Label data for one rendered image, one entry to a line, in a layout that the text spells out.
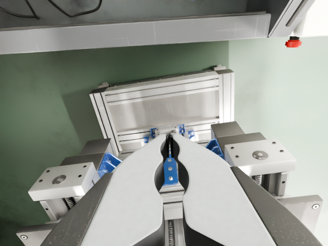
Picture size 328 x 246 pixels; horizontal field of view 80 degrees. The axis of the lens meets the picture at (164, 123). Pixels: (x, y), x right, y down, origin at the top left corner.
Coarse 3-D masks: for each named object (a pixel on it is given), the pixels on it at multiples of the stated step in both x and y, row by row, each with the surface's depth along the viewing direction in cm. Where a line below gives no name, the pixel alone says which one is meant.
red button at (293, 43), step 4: (292, 36) 49; (296, 36) 49; (288, 40) 50; (292, 40) 49; (296, 40) 49; (300, 40) 49; (288, 44) 50; (292, 44) 49; (296, 44) 49; (300, 44) 49
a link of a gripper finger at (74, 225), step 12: (108, 180) 9; (96, 192) 8; (84, 204) 8; (96, 204) 8; (72, 216) 7; (84, 216) 7; (60, 228) 7; (72, 228) 7; (84, 228) 7; (48, 240) 7; (60, 240) 7; (72, 240) 7
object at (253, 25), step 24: (72, 24) 35; (96, 24) 35; (120, 24) 35; (144, 24) 35; (168, 24) 35; (192, 24) 35; (216, 24) 35; (240, 24) 35; (264, 24) 35; (0, 48) 37; (24, 48) 37; (48, 48) 37; (72, 48) 37
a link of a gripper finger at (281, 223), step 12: (240, 180) 9; (252, 180) 9; (252, 192) 8; (264, 192) 8; (252, 204) 7; (264, 204) 7; (276, 204) 7; (264, 216) 7; (276, 216) 7; (288, 216) 7; (276, 228) 7; (288, 228) 7; (300, 228) 7; (276, 240) 6; (288, 240) 6; (300, 240) 6; (312, 240) 6
